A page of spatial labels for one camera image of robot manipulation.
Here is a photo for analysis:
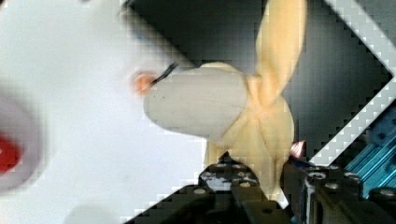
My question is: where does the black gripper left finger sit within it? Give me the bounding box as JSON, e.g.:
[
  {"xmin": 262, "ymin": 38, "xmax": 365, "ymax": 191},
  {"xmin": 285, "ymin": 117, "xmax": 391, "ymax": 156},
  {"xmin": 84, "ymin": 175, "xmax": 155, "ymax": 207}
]
[{"xmin": 124, "ymin": 154, "xmax": 293, "ymax": 224}]

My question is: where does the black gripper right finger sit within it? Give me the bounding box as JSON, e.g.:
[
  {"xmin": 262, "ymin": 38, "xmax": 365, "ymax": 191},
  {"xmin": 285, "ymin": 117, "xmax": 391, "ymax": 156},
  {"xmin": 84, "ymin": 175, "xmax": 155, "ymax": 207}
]
[{"xmin": 282, "ymin": 157, "xmax": 396, "ymax": 224}]

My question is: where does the plush peeled banana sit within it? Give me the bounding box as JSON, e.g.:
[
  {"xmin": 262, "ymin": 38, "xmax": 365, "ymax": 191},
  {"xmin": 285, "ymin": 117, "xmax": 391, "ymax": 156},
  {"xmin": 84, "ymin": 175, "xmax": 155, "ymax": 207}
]
[{"xmin": 144, "ymin": 0, "xmax": 307, "ymax": 202}]

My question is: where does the orange oven knob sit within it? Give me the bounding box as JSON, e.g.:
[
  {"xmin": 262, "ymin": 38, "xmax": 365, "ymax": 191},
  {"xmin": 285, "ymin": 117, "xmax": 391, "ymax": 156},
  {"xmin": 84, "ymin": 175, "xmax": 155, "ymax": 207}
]
[{"xmin": 134, "ymin": 71, "xmax": 158, "ymax": 96}]

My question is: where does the grey oval plate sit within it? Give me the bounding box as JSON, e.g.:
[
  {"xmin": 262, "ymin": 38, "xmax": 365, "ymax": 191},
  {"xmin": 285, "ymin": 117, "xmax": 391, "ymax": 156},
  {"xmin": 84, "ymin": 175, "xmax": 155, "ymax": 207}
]
[{"xmin": 0, "ymin": 91, "xmax": 47, "ymax": 194}]

